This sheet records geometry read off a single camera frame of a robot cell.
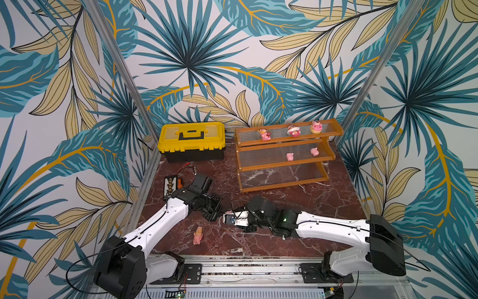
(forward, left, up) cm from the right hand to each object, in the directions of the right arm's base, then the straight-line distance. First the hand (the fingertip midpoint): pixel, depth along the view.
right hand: (234, 210), depth 76 cm
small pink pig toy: (+29, -41, +2) cm, 50 cm away
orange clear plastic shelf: (+39, -22, -13) cm, 47 cm away
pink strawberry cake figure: (+27, -27, +18) cm, 42 cm away
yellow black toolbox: (+38, +21, +2) cm, 44 cm away
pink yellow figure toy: (+25, -14, +18) cm, 34 cm away
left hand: (0, +2, -2) cm, 2 cm away
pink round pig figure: (+31, -38, +17) cm, 51 cm away
